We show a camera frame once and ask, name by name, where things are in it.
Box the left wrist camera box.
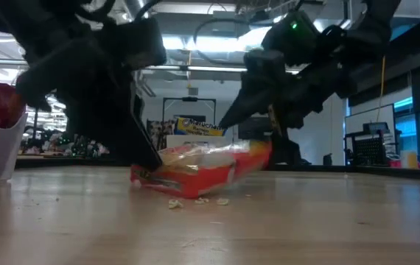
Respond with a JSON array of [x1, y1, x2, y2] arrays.
[[102, 16, 167, 71]]

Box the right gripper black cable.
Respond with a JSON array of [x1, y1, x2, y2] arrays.
[[192, 17, 257, 68]]

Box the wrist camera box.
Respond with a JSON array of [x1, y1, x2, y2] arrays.
[[102, 16, 167, 71], [241, 49, 287, 88]]

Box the silver ceiling duct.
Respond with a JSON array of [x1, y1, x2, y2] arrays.
[[123, 0, 148, 18]]

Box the blue Maruchan ramen pack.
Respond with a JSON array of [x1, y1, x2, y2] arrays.
[[174, 116, 228, 138]]

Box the yellow container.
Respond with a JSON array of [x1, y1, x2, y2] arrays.
[[400, 149, 420, 169]]

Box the yellow hanging cable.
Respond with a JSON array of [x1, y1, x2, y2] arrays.
[[375, 54, 387, 124]]

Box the red Maruchan ramen pack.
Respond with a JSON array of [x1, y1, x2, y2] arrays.
[[0, 77, 27, 129]]

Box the black pegboard cart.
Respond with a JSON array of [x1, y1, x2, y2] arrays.
[[343, 121, 403, 167]]

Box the cluttered work desk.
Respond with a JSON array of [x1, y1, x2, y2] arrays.
[[18, 128, 111, 159]]

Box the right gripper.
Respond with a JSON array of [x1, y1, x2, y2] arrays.
[[219, 10, 358, 166]]

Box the orange Maruchan ramen pack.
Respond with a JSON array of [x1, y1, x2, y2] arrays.
[[130, 141, 273, 199]]

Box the white board panel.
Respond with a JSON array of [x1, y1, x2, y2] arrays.
[[344, 103, 396, 135]]

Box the black metal stand frame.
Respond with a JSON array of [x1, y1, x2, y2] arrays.
[[162, 96, 217, 128]]

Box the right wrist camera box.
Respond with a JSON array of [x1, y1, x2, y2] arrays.
[[241, 49, 287, 88]]

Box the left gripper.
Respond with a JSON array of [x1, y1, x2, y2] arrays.
[[14, 38, 164, 172]]

